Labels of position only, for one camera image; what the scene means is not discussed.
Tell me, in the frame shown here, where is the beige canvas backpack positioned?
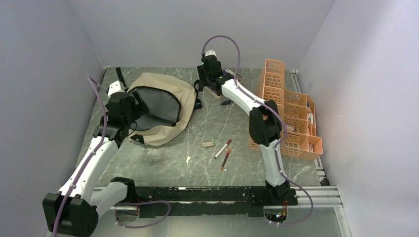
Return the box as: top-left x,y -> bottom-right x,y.
127,73 -> 201,147

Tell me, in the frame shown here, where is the purple book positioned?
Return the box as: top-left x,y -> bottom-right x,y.
204,68 -> 244,101

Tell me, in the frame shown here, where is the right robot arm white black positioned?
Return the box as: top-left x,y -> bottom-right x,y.
197,54 -> 296,205

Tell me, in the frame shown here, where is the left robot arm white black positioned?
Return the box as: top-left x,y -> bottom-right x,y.
42,91 -> 150,237

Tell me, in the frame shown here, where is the small beige eraser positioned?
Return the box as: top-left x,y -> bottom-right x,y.
202,140 -> 215,148

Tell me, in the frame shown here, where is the white red marker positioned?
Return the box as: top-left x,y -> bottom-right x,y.
213,139 -> 232,159

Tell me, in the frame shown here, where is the red pen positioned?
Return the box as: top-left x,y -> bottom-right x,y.
220,148 -> 231,170

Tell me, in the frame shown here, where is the orange plastic file organizer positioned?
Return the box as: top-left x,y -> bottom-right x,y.
255,59 -> 323,161

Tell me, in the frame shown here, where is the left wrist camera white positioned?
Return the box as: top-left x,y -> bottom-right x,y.
107,80 -> 126,98

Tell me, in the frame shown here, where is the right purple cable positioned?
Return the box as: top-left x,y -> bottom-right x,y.
200,35 -> 314,227

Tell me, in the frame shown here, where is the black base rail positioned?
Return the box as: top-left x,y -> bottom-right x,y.
117,186 -> 298,218

